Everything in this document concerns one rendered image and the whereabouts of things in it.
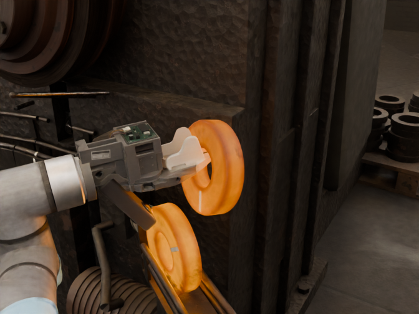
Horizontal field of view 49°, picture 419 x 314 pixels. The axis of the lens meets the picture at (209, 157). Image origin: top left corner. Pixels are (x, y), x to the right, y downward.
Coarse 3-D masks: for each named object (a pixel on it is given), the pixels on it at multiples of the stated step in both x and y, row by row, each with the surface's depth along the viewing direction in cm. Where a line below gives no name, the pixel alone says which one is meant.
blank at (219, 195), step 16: (192, 128) 76; (208, 128) 71; (224, 128) 70; (208, 144) 71; (224, 144) 68; (224, 160) 68; (240, 160) 69; (192, 176) 76; (208, 176) 78; (224, 176) 68; (240, 176) 69; (192, 192) 76; (208, 192) 72; (224, 192) 68; (240, 192) 70; (208, 208) 72; (224, 208) 71
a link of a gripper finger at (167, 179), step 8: (184, 168) 69; (192, 168) 69; (160, 176) 67; (168, 176) 67; (176, 176) 67; (184, 176) 68; (144, 184) 68; (152, 184) 67; (160, 184) 67; (168, 184) 67; (176, 184) 68
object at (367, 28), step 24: (360, 0) 144; (384, 0) 173; (360, 24) 151; (360, 48) 158; (360, 72) 167; (336, 96) 161; (360, 96) 176; (336, 120) 167; (360, 120) 187; (336, 144) 173; (360, 144) 198; (336, 168) 180; (360, 168) 241; (336, 192) 202
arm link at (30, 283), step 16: (16, 272) 57; (32, 272) 58; (48, 272) 60; (0, 288) 53; (16, 288) 54; (32, 288) 55; (48, 288) 57; (0, 304) 52; (16, 304) 52; (32, 304) 52; (48, 304) 54
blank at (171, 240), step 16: (160, 208) 76; (176, 208) 76; (160, 224) 76; (176, 224) 73; (160, 240) 81; (176, 240) 71; (192, 240) 72; (160, 256) 80; (176, 256) 73; (192, 256) 72; (176, 272) 74; (192, 272) 72; (176, 288) 76; (192, 288) 75
